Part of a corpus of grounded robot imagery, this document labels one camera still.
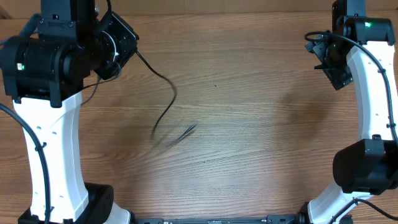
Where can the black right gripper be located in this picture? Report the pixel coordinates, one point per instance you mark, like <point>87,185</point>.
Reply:
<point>341,76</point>

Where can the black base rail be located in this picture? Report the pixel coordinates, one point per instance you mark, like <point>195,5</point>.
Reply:
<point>270,219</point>

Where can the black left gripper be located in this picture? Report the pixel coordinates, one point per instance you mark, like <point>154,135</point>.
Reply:
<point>113,27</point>

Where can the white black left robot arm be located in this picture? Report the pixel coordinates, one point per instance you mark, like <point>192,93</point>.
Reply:
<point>43,69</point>

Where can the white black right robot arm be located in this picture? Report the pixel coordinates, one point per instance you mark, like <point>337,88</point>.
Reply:
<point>360,50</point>

